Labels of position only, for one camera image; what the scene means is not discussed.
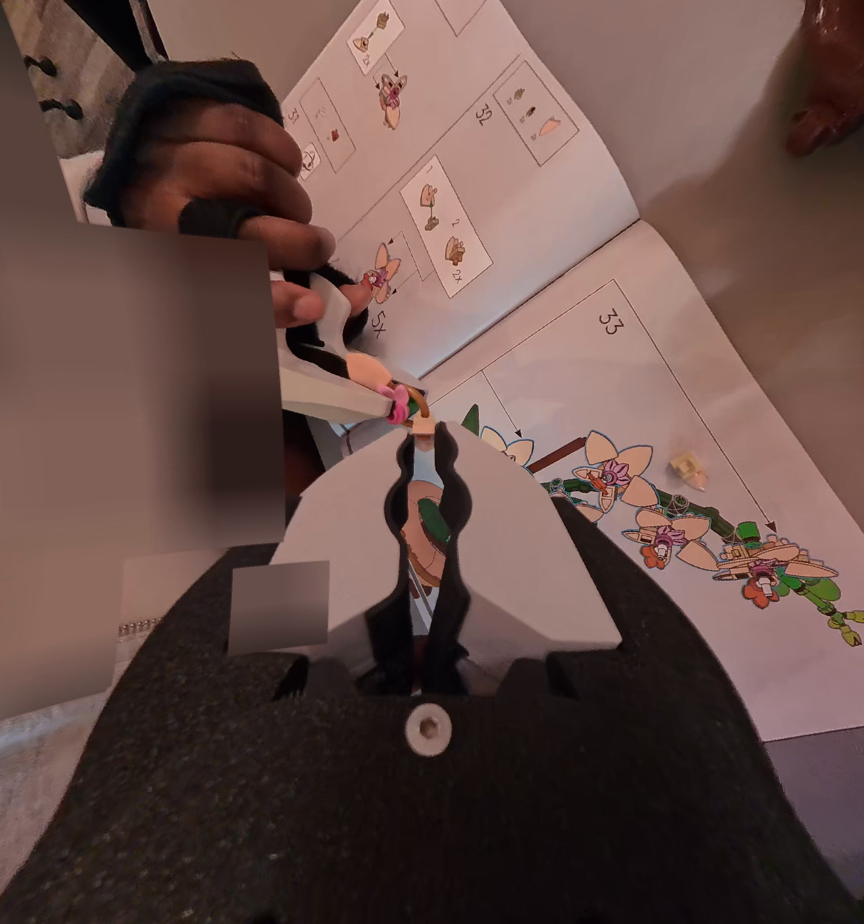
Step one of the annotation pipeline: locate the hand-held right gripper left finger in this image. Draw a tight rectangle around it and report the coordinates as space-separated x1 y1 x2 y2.
267 432 416 694

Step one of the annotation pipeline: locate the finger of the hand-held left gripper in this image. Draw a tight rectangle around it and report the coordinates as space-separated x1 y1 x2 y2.
282 357 398 424

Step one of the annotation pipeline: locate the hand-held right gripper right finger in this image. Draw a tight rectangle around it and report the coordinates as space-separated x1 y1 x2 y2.
429 423 625 692

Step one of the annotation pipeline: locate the pink and gold flower assembly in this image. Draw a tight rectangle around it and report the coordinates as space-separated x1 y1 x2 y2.
347 352 433 427

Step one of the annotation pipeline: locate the person's left hand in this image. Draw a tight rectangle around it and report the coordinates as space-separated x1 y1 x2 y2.
89 108 372 330

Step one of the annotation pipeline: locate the small cream brick piece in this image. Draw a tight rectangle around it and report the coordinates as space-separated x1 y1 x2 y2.
669 449 712 493

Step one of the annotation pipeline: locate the building instruction booklet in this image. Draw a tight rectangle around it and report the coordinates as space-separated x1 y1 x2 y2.
56 0 864 742

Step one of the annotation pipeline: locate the pink brick flower pot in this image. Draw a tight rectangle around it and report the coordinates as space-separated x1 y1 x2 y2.
786 0 864 157

